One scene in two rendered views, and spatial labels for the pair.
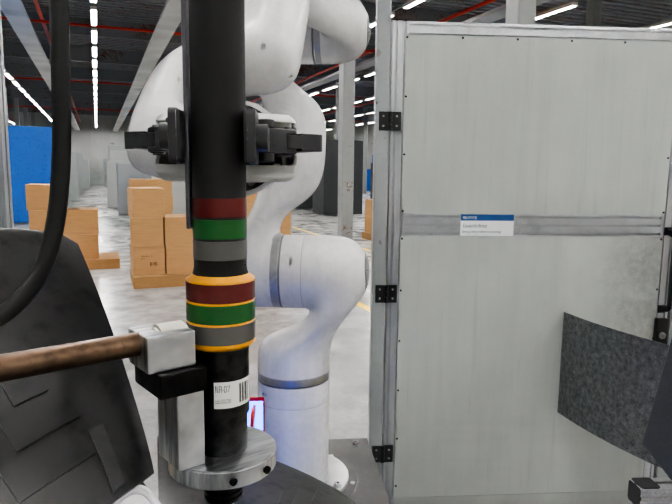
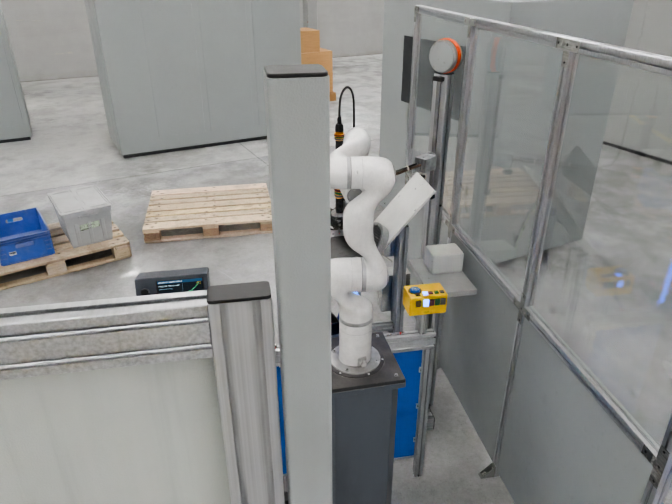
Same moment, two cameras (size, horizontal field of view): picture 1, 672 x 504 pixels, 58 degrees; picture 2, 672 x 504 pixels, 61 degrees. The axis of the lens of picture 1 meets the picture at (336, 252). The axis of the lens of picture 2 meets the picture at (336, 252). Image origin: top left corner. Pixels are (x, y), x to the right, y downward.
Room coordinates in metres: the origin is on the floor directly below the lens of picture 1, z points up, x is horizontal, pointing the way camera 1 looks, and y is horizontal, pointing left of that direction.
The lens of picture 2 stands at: (2.67, -0.17, 2.27)
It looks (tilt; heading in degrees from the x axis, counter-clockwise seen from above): 27 degrees down; 174
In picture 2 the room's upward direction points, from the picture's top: straight up
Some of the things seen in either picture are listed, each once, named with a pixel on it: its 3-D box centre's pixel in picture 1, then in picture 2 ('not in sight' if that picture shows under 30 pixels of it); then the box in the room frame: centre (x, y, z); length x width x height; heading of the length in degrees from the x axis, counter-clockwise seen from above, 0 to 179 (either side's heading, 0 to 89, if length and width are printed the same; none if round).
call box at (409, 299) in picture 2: not in sight; (424, 300); (0.71, 0.40, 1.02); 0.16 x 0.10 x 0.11; 94
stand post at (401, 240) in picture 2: not in sight; (396, 322); (0.22, 0.40, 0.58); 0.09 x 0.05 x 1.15; 4
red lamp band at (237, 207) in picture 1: (219, 206); not in sight; (0.38, 0.07, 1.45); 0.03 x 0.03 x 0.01
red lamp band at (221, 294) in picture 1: (220, 288); not in sight; (0.38, 0.07, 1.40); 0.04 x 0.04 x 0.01
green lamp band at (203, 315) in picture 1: (221, 308); not in sight; (0.38, 0.07, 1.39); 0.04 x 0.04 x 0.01
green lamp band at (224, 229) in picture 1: (219, 227); not in sight; (0.38, 0.07, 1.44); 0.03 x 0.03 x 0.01
